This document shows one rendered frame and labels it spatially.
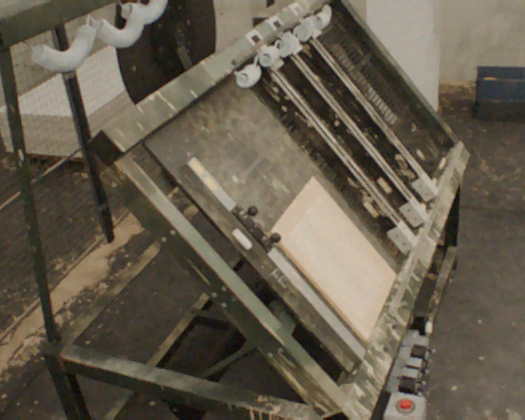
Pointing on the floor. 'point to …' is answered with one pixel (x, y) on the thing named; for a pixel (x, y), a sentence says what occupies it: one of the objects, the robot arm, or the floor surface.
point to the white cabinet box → (410, 38)
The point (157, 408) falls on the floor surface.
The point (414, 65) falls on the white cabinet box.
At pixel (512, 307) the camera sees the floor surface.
